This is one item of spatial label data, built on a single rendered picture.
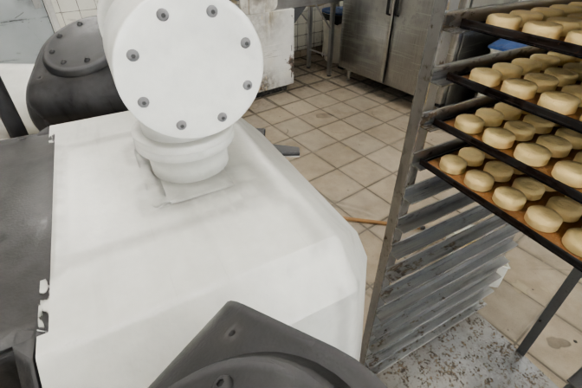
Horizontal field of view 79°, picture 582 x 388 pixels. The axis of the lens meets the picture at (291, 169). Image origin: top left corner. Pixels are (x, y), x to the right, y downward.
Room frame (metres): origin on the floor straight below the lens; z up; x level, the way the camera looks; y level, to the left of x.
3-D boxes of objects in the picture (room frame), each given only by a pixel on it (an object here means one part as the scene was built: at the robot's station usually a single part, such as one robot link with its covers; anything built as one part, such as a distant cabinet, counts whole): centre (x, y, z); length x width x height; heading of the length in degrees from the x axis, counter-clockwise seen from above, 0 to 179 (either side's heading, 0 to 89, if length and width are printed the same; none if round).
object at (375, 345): (0.75, -0.54, 0.42); 0.64 x 0.03 x 0.03; 118
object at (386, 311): (0.75, -0.54, 0.60); 0.64 x 0.03 x 0.03; 118
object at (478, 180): (0.54, -0.36, 1.14); 0.05 x 0.05 x 0.02
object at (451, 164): (0.59, -0.33, 1.14); 0.05 x 0.05 x 0.02
